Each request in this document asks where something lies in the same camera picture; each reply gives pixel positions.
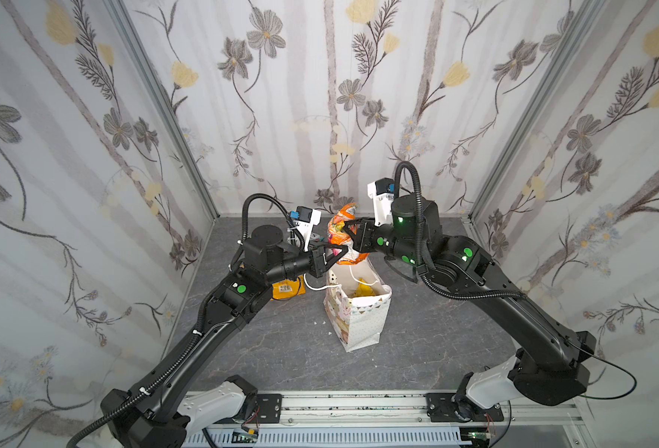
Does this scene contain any orange rainbow candy packet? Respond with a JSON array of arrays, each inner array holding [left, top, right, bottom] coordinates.
[[328, 203, 368, 265]]

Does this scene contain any orange snack packet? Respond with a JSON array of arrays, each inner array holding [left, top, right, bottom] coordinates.
[[273, 278, 306, 301]]

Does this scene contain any patterned white paper bag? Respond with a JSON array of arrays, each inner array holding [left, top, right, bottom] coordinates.
[[307, 259, 392, 352]]

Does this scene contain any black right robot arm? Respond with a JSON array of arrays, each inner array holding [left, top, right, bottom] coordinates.
[[342, 162, 597, 422]]

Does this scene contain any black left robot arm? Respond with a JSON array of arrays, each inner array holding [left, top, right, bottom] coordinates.
[[68, 193, 348, 447]]

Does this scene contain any yellow lemon snack packet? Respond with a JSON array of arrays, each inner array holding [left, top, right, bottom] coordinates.
[[350, 284, 378, 299]]

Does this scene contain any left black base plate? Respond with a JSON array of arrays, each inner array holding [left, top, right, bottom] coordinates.
[[245, 394, 283, 425]]

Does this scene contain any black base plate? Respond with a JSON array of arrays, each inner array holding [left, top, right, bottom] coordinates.
[[425, 392, 505, 423], [245, 394, 283, 425]]

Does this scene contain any aluminium mounting rail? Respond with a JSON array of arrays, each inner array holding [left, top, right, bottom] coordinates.
[[183, 389, 585, 432]]

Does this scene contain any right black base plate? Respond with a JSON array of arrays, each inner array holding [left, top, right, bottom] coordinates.
[[425, 392, 505, 423]]

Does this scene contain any white slotted cable duct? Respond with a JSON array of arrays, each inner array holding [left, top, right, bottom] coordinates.
[[184, 427, 471, 447]]

